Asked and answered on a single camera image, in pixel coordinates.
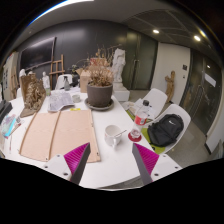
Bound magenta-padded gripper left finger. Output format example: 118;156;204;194
41;142;92;186

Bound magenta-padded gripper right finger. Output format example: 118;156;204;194
132;142;183;186

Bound clear red-labelled drink bottle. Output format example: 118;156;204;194
129;99;151;140

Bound light wooden board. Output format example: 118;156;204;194
18;109;102;164

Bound green seat cushion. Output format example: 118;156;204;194
126;109;136;121
141;128;166;155

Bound black backpack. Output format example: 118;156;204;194
147;113;185;148

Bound metal spoon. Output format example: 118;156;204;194
113;129;128;138

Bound white mug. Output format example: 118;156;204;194
104;124;123;149

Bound white shell chair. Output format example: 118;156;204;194
134;87;168;119
143;103;192;155
54;73;74;91

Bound loose white papers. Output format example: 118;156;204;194
128;98;156;119

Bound plastic-wrapped papers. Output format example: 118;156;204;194
47;90;76;113

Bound colourful booklets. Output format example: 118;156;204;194
0;113;23;139

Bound grey pot saucer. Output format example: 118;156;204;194
83;97;115;112

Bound carved wooden relief sculpture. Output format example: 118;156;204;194
19;73;48;119

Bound grey pot with dried plant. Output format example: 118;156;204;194
85;44;115;108

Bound grey spray bottle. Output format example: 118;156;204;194
63;75;71;92

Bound black flat device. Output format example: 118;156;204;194
0;99;14;124

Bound wooden figure sculpture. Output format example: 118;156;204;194
164;70;176;104

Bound small white plaster figurine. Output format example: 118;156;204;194
42;71;51;90

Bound cardboard box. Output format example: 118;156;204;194
75;66;93;94

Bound wooden easel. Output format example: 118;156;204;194
49;54;66;81

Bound white display board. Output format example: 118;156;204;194
1;51;21;101

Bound white plaster statue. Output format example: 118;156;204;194
111;48;131;102

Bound dark wall screen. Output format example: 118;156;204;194
19;36;57;71

